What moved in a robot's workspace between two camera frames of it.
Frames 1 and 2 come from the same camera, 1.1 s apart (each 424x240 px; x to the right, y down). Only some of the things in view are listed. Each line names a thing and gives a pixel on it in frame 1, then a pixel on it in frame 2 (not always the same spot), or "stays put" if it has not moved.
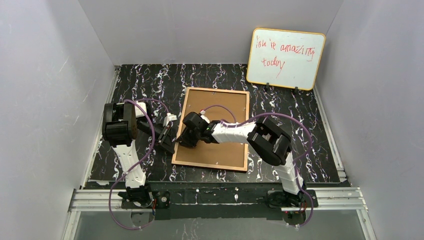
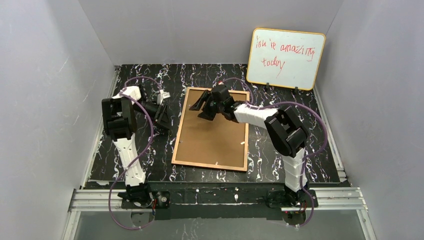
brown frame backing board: [216, 106] stays put
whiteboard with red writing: [285, 58] stays put
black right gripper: [187, 138] → [209, 104]
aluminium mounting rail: [335, 200] stays put
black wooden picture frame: [245, 169] stays put
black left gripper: [163, 139] → [162, 112]
